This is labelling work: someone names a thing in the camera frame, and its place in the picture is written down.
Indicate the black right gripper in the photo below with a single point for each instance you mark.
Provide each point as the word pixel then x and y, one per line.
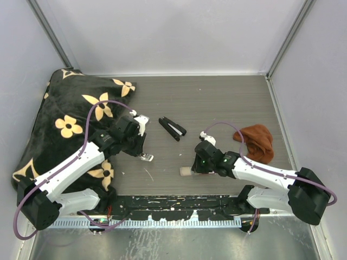
pixel 197 168

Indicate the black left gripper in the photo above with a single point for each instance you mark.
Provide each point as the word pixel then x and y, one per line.
pixel 136 151

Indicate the red white staple box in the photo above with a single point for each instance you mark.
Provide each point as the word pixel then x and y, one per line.
pixel 187 171

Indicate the black stapler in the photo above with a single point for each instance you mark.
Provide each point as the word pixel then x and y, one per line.
pixel 175 130

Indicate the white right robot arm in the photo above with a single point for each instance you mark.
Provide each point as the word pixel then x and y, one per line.
pixel 298 192

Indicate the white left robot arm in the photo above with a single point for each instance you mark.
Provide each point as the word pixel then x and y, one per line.
pixel 43 199

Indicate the orange brown cloth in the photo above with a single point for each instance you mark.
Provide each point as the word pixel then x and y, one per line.
pixel 259 142

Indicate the black floral cushion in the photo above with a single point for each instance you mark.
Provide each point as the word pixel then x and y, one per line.
pixel 59 127

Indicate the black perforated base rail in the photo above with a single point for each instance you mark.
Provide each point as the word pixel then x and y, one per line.
pixel 173 208

